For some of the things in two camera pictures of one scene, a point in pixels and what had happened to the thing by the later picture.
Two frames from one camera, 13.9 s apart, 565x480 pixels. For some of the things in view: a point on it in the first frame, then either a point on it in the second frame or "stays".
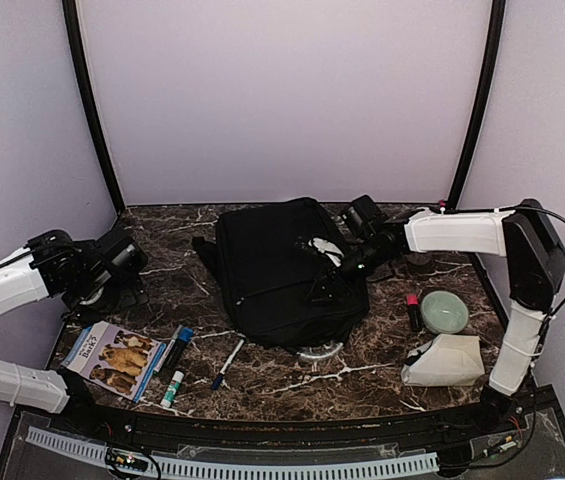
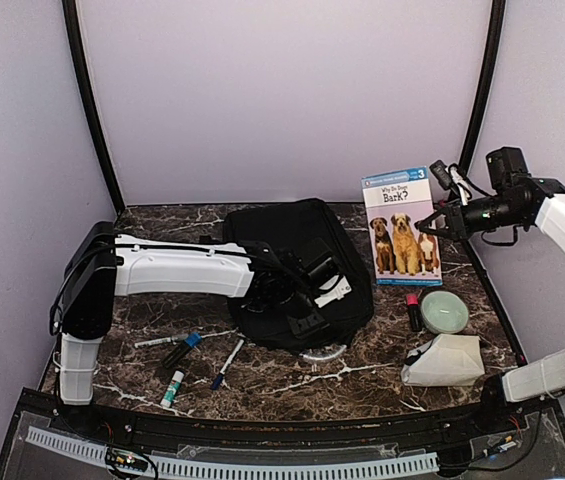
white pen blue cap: (219, 378) stays
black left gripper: (131, 293) -> (305, 327)
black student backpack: (280, 268) stays
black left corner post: (88, 93) stays
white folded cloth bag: (447, 360) stays
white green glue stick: (172, 389) stays
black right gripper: (330, 281) -> (458, 225)
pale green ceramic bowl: (444, 312) stays
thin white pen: (159, 365) -> (154, 341)
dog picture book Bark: (115, 358) -> (402, 254)
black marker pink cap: (412, 301) stays
